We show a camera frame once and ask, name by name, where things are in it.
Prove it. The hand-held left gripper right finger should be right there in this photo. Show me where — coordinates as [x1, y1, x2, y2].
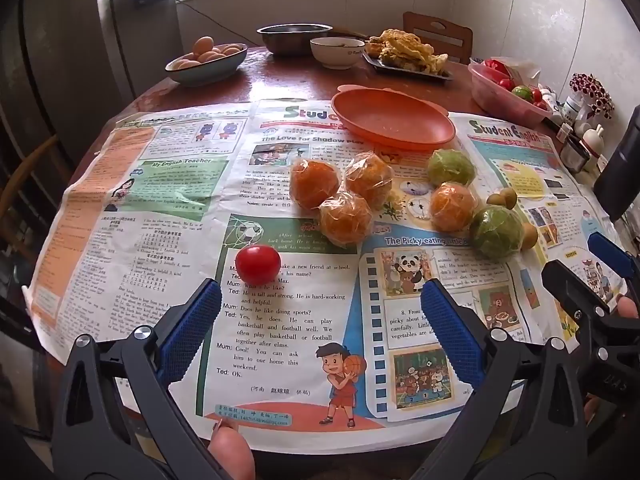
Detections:
[410, 278, 588, 480]

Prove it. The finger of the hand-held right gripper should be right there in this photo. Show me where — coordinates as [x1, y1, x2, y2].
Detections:
[541, 259, 608, 331]
[587, 232, 639, 279]

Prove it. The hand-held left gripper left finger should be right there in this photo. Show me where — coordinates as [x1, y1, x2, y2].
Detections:
[52, 277, 241, 480]

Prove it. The plastic-wrapped green citrus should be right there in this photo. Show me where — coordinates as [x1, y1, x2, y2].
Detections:
[469, 205, 526, 261]
[426, 148, 475, 187]

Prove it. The single red tomato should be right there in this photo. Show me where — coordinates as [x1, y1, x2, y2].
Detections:
[235, 245, 282, 284]

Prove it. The plastic-wrapped peeled orange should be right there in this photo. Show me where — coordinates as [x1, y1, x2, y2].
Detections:
[344, 152, 394, 208]
[319, 192, 373, 248]
[429, 182, 478, 233]
[290, 157, 343, 211]

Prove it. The orange plastic plate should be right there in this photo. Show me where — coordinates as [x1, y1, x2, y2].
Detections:
[331, 85, 457, 151]

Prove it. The person's left hand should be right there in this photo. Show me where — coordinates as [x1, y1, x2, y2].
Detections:
[209, 419, 256, 480]

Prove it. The white rabbit-shaped bottle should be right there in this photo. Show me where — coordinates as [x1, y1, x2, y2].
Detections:
[582, 125, 606, 171]

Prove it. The steel jar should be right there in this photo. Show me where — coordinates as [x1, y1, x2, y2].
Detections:
[559, 132, 591, 173]

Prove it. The colourful children's newspaper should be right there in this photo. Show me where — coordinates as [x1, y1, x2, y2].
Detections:
[447, 112, 628, 341]
[22, 97, 551, 456]

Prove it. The white bottle with green label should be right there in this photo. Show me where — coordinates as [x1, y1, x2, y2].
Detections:
[562, 95, 586, 123]

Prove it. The pile of cherry tomatoes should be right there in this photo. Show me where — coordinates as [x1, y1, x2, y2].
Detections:
[497, 77, 551, 111]

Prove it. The red and white plastic bag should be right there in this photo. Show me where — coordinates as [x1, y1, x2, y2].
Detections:
[480, 56, 543, 88]

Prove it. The pink plastic basin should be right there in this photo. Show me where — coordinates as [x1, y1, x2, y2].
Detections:
[468, 57, 553, 128]

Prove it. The slatted wooden chair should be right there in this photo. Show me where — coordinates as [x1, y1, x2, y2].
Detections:
[402, 11, 473, 65]

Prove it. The black baking tray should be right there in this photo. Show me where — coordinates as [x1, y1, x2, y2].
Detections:
[362, 50, 455, 81]

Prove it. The curved wooden armchair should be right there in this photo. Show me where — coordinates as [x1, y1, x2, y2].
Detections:
[0, 135, 76, 231]

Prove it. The pile of fried food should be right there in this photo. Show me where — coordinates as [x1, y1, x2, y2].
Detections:
[367, 29, 449, 75]

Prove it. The blue ceramic egg bowl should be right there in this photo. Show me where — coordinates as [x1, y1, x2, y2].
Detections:
[165, 42, 248, 87]

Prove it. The pile of brown eggs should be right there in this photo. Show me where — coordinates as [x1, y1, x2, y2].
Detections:
[170, 36, 243, 70]

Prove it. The silver refrigerator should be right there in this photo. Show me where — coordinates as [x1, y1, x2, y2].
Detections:
[95, 0, 181, 111]

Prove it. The dark grey refrigerator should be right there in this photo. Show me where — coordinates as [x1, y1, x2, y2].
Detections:
[0, 0, 126, 311]

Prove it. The stainless steel bowl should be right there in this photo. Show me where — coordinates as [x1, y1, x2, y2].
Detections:
[256, 23, 333, 56]

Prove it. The white ceramic bowl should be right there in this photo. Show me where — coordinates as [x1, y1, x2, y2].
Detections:
[310, 36, 366, 71]

